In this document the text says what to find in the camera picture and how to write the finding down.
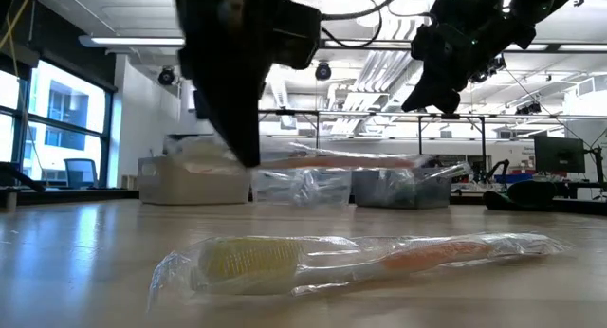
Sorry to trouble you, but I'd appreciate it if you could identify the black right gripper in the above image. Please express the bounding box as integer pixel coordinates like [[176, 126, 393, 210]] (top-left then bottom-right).
[[401, 0, 538, 115]]

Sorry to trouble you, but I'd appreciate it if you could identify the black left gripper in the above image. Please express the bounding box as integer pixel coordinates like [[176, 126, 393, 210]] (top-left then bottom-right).
[[173, 0, 285, 169]]

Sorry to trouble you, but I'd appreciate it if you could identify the orange toothbrush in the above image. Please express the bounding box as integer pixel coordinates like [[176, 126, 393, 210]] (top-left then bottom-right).
[[163, 137, 432, 175], [145, 231, 570, 315]]

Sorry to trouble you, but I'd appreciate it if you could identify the black ceiling spotlight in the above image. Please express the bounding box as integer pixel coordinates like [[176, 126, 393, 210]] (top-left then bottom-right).
[[469, 55, 507, 85]]

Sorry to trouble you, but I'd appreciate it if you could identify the beige plastic bin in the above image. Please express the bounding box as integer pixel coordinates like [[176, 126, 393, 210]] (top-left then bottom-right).
[[138, 155, 251, 206]]

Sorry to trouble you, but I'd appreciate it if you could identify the ceiling light strip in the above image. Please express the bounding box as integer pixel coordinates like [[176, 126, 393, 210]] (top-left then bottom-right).
[[502, 42, 551, 53], [557, 43, 607, 53], [324, 39, 413, 49], [78, 33, 186, 48]]

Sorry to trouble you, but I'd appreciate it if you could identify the grey plastic bin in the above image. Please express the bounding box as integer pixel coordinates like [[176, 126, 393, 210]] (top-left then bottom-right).
[[353, 168, 452, 210]]

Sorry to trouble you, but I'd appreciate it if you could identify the clear plastic bin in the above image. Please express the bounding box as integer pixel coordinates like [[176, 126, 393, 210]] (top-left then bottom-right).
[[250, 168, 353, 208]]

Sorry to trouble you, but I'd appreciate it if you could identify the black monitor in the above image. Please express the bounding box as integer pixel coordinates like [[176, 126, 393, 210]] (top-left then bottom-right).
[[533, 135, 587, 174]]

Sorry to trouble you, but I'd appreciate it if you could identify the blue mesh office chair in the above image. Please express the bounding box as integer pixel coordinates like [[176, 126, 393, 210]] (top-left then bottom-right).
[[64, 157, 100, 191]]

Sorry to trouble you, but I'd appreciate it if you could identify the black gantry frame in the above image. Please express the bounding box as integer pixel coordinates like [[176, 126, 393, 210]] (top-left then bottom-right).
[[258, 109, 488, 169]]

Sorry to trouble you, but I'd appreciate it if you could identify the black dome ceiling camera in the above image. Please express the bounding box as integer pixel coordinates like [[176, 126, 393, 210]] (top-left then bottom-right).
[[156, 65, 176, 87], [314, 61, 334, 82]]

